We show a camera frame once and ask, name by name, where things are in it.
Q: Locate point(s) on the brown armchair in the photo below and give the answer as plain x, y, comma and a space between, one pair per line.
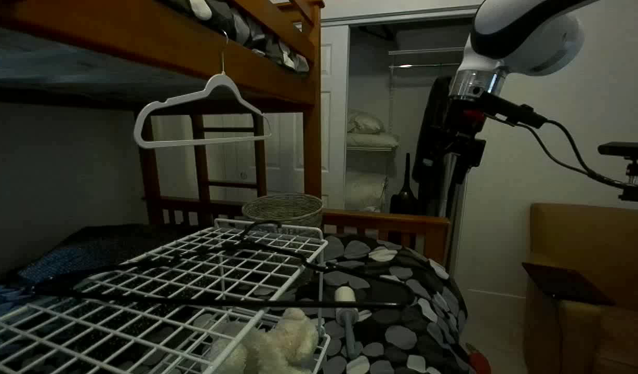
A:
582, 289

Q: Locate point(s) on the white lint roller brush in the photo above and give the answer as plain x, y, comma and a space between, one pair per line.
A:
348, 313

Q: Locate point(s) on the white folded closet bedding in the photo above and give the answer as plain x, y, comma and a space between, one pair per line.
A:
371, 153

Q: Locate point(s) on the blue folded blanket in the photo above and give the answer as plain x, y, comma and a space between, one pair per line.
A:
83, 250

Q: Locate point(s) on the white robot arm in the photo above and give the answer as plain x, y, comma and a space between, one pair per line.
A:
508, 36

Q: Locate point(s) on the black grey dotted blanket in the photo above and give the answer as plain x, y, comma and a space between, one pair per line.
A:
410, 317

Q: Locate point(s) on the dark hanging jacket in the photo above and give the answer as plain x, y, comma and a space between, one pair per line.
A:
431, 146

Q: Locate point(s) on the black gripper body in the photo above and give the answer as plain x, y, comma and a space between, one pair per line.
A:
460, 126

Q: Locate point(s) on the cream plush toy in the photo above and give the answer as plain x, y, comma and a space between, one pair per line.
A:
287, 348

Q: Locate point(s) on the white wire rack shelf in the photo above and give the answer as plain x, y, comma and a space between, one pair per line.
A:
180, 308

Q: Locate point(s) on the woven wicker basket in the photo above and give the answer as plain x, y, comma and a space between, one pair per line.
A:
294, 208

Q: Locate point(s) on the black camera on stand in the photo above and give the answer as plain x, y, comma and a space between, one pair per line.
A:
629, 151

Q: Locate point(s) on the wooden bunk bed frame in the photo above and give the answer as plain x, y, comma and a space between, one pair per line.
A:
74, 74

